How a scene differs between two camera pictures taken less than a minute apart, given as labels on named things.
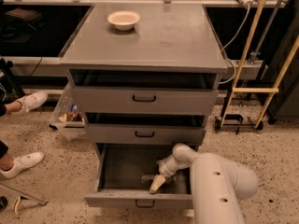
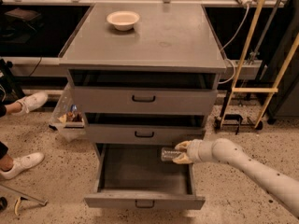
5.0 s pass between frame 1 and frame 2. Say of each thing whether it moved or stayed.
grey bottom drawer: stayed
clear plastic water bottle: moved
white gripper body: moved
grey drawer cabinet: stayed
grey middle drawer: stayed
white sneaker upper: stayed
